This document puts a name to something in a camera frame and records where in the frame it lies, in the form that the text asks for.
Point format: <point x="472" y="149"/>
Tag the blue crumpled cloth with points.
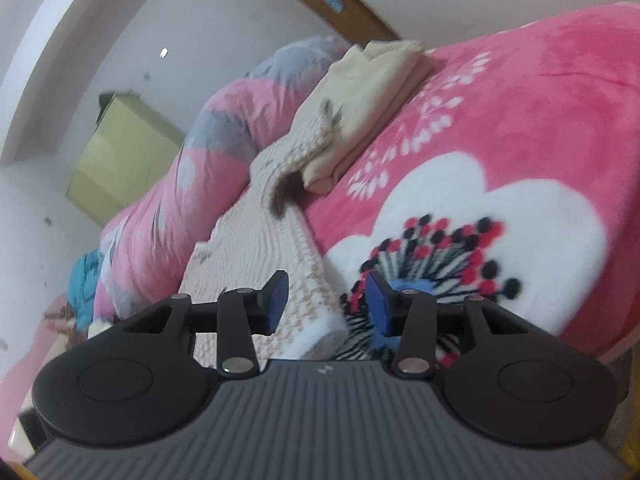
<point x="81" y="288"/>

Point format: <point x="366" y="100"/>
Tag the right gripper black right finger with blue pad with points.
<point x="499" y="374"/>

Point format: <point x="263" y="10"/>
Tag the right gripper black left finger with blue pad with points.
<point x="152" y="374"/>

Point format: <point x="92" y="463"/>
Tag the pink bed headboard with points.
<point x="25" y="343"/>

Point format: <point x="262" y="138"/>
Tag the white fleece blanket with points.
<point x="98" y="326"/>

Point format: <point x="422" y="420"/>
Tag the yellow-green wardrobe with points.
<point x="132" y="147"/>

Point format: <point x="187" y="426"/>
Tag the beige white houndstooth cardigan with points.
<point x="265" y="231"/>

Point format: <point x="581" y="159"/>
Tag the folded cream garment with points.
<point x="366" y="88"/>

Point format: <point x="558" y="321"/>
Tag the pink grey floral duvet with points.
<point x="148" y="245"/>

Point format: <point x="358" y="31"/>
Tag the pink floral bed sheet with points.
<point x="512" y="173"/>

